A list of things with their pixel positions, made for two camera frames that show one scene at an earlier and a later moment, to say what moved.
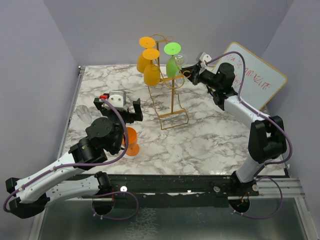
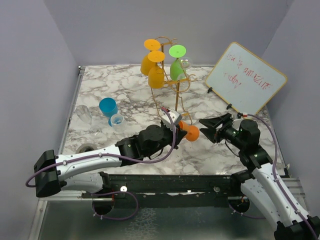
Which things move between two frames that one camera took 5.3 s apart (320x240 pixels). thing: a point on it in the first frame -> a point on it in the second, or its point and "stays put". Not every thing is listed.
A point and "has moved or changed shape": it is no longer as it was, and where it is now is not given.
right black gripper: x=190 y=72 -> x=211 y=133
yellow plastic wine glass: x=145 y=42 -> x=150 y=44
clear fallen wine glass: x=84 y=114 stays put
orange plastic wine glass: x=133 y=148 has moved or changed shape
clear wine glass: x=178 y=60 has moved or changed shape
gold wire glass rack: x=179 y=115 -> x=177 y=86
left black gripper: x=137 y=116 -> x=179 y=135
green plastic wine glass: x=172 y=48 has moved or changed shape
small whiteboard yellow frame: x=261 y=81 stays put
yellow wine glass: x=151 y=73 has moved or changed shape
